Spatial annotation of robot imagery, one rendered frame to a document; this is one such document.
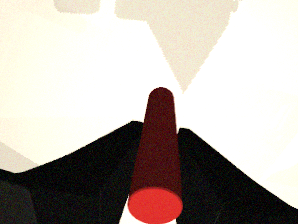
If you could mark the red peg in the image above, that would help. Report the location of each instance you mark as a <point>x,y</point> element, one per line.
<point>155,191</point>

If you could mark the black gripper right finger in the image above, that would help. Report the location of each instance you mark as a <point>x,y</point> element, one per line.
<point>214,191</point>

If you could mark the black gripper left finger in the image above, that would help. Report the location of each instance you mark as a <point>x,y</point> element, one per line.
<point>88,186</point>

